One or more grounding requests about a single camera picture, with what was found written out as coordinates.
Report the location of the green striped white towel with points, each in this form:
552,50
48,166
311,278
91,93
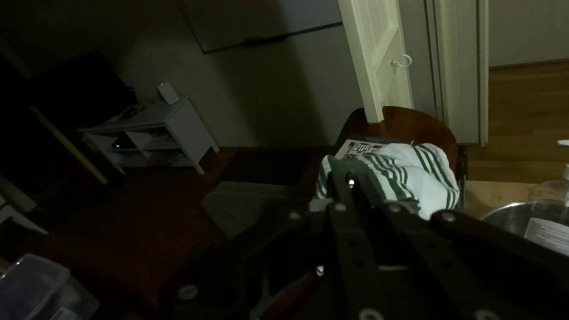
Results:
415,175

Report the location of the small white box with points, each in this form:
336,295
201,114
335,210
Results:
167,93

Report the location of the white door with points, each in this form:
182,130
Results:
379,59

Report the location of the white shelf unit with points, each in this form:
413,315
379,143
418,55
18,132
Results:
171,127

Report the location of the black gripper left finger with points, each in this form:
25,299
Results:
340,249

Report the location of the aluminium foil tray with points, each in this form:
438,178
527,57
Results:
36,290

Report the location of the wooden stick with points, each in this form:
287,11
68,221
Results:
68,144

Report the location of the stainless steel pot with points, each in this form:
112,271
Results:
516,214

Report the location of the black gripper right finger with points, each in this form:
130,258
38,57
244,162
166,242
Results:
427,260

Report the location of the white door frame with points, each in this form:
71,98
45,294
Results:
459,64

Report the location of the dark wooden counter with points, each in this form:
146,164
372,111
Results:
148,237

